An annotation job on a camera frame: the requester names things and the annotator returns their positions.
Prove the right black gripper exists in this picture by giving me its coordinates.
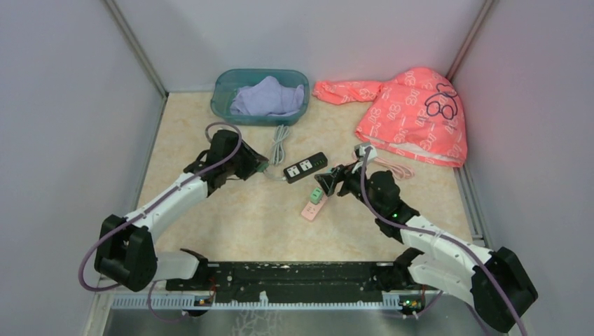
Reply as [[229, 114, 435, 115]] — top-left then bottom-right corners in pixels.
[[315, 160, 382, 216]]

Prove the pink power strip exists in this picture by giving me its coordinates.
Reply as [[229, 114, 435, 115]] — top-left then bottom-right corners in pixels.
[[301, 195, 328, 221]]

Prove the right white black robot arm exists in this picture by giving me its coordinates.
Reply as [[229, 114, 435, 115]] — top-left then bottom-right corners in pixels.
[[315, 165, 538, 335]]

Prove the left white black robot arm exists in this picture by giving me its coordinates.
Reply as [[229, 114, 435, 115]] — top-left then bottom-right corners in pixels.
[[91, 129, 268, 292]]

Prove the black power strip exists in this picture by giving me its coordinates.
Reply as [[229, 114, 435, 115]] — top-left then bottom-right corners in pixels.
[[283, 152, 329, 184]]

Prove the lavender cloth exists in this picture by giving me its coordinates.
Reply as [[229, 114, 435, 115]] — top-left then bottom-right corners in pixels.
[[230, 76, 305, 117]]

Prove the teal plastic basin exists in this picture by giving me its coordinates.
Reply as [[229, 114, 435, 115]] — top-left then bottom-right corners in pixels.
[[210, 69, 310, 126]]

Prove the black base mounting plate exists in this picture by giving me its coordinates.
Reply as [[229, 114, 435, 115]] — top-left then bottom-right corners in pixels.
[[166, 262, 422, 304]]

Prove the coral patterned jacket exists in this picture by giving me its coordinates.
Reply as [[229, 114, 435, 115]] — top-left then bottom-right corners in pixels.
[[312, 67, 468, 168]]

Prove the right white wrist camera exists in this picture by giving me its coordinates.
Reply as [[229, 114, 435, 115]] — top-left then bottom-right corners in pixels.
[[353, 142, 378, 162]]

